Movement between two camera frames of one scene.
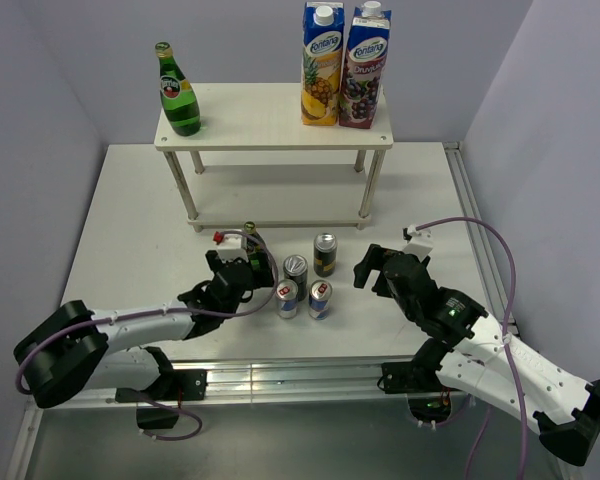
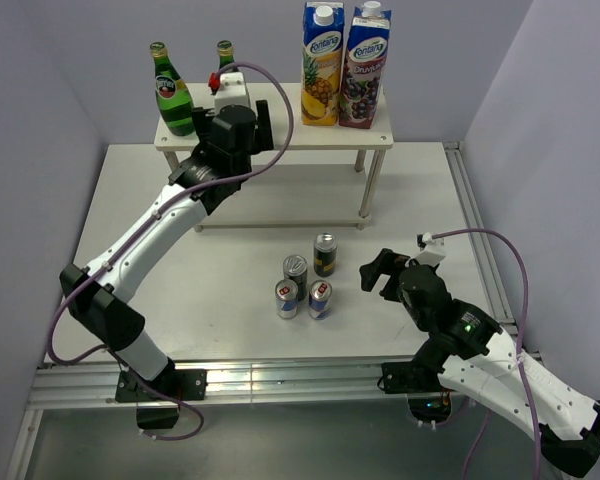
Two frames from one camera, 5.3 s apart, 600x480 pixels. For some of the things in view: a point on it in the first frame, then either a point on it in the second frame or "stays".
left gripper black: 260,278 → 261,129
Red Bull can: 320,292 stays
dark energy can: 325,254 stays
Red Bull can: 287,293 stays
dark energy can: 295,268 stays
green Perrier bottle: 256,248 → 225,51
